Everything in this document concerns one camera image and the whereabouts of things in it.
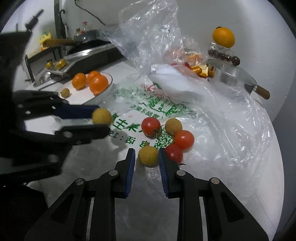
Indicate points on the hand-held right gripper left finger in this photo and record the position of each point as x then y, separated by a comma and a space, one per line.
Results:
129, 171

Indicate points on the yellow longan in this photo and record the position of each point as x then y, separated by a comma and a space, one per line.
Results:
101, 116
65, 92
173, 126
148, 156

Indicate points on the steel gas stove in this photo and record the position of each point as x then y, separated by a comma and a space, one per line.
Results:
92, 55

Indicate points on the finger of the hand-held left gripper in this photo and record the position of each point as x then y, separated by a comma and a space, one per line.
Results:
87, 133
76, 111

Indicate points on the black metal rack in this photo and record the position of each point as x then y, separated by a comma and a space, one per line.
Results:
40, 54

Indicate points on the red cherry tomato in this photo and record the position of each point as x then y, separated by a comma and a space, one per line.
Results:
150, 125
183, 139
174, 153

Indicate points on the large orange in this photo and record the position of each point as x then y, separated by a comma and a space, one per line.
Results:
223, 37

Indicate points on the red cap sauce bottle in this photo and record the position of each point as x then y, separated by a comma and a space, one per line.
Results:
85, 25

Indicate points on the black umbrella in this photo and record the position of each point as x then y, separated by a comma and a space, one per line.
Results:
60, 18

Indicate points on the white plate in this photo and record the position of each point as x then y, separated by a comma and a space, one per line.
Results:
78, 98

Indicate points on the tangerine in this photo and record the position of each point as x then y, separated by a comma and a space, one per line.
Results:
98, 84
79, 81
93, 75

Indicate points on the yellow dish soap bottle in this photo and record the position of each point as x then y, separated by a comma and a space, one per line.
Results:
45, 39

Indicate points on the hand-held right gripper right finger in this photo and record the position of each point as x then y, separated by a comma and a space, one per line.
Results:
163, 171

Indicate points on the dark oil bottle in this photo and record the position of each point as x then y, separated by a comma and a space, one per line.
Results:
77, 32

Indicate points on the orange peels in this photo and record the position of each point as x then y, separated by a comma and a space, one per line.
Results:
201, 69

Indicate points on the steel pot lid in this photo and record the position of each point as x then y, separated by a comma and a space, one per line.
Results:
44, 77

